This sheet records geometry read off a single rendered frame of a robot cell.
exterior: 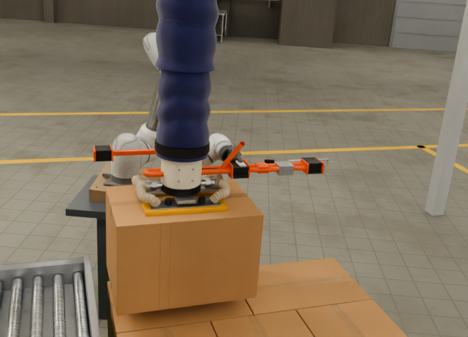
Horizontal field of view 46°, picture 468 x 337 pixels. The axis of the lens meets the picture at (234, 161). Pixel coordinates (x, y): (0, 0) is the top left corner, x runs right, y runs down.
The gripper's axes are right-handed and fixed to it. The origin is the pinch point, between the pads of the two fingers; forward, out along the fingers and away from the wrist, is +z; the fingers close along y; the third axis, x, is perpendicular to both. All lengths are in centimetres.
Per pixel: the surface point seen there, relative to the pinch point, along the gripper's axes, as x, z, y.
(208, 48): 20, 10, -53
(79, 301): 69, -5, 61
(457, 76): -241, -162, -10
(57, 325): 78, 11, 61
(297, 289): -32, 5, 62
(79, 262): 68, -30, 56
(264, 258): -64, -115, 115
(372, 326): -52, 39, 62
